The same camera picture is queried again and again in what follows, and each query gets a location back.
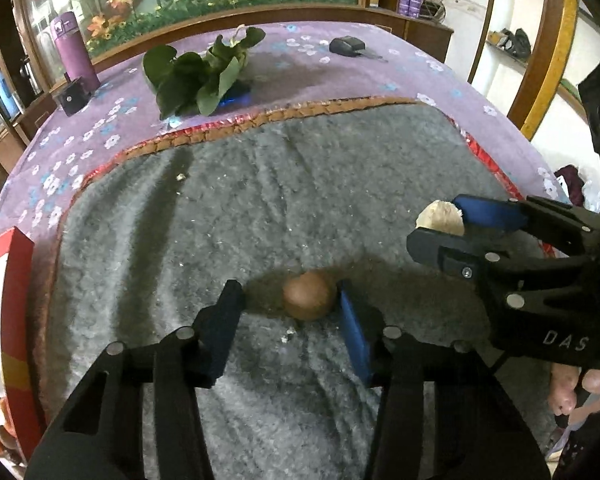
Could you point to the black car key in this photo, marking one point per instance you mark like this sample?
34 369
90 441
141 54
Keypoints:
347 46

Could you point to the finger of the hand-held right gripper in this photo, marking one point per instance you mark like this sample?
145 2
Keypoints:
455 252
490 212

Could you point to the dark red cloth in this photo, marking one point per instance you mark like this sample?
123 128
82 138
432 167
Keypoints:
570 182

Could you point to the dark shoes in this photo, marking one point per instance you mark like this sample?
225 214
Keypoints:
516 42

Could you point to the brown round fruit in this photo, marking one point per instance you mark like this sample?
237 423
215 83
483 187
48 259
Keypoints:
307 300

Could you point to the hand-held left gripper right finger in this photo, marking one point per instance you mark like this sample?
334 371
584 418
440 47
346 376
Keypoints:
356 335

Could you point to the pale sugarcane chunk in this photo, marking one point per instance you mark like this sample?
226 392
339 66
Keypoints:
437 217

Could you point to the small black box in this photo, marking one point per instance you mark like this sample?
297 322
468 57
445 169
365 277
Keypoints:
74 97

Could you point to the blue water bottle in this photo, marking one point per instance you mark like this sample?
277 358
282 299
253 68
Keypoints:
7 95

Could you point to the purple floral tablecloth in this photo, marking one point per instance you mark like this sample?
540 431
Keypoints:
305 80

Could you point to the person's right hand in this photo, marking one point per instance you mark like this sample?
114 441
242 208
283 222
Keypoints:
565 390

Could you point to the purple thermos bottle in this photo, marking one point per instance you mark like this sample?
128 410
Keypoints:
75 50

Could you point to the green leafy vegetable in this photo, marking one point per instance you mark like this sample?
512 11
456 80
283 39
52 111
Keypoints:
195 75

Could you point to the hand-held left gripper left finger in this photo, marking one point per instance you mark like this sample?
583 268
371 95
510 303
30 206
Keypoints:
215 330

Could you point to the grey fluffy mat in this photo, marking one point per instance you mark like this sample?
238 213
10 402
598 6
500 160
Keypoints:
280 200

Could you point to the red cardboard box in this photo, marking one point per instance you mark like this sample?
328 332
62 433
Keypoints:
17 310

